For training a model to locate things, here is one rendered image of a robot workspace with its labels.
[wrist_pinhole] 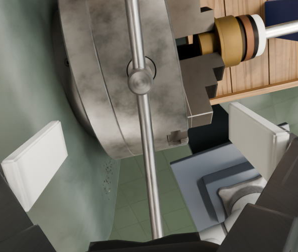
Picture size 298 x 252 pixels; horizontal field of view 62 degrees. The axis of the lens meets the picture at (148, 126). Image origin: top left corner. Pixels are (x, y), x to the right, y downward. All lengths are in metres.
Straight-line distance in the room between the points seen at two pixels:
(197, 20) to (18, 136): 0.31
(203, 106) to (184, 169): 0.60
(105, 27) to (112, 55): 0.03
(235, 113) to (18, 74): 0.24
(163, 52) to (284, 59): 0.50
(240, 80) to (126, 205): 1.54
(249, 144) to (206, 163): 0.79
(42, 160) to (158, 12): 0.21
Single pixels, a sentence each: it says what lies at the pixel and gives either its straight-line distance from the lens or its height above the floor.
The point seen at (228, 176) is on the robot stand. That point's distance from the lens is 0.95.
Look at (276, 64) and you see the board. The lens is 0.74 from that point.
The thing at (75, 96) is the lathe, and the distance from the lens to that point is 0.36.
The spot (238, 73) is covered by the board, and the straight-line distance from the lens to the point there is 0.70.
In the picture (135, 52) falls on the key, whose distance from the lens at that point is 0.22.
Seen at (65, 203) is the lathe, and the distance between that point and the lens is 0.38.
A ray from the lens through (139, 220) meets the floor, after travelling 2.15.
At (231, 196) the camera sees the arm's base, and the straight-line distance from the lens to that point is 0.97.
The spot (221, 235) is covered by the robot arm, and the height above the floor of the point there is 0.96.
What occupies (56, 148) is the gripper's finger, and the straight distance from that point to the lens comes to 0.19.
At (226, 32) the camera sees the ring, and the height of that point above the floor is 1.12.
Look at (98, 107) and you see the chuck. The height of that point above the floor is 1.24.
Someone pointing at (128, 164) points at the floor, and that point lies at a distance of 1.81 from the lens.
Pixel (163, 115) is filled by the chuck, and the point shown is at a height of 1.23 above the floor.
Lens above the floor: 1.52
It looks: 66 degrees down
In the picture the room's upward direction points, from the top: 174 degrees clockwise
